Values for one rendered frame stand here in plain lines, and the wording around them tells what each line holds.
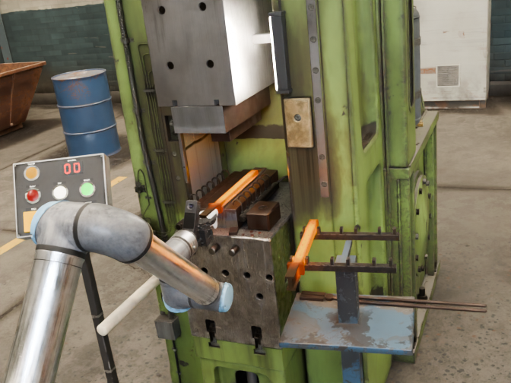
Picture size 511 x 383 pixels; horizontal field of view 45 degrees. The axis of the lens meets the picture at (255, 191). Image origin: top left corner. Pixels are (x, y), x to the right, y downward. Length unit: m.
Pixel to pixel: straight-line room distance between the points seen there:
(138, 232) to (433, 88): 6.06
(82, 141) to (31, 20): 4.00
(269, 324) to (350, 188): 0.57
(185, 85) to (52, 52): 8.24
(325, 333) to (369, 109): 0.93
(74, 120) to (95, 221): 5.34
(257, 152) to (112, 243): 1.28
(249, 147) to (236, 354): 0.85
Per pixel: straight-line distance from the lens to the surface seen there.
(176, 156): 2.38
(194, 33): 2.05
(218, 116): 2.07
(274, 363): 2.37
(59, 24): 10.10
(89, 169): 2.34
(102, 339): 2.69
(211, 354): 2.48
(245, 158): 2.63
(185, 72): 2.09
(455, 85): 7.24
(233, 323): 2.34
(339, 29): 2.02
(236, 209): 2.17
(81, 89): 6.66
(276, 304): 2.21
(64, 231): 1.48
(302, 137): 2.11
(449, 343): 3.16
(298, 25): 2.05
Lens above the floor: 1.80
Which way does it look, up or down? 20 degrees down
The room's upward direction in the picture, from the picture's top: 7 degrees counter-clockwise
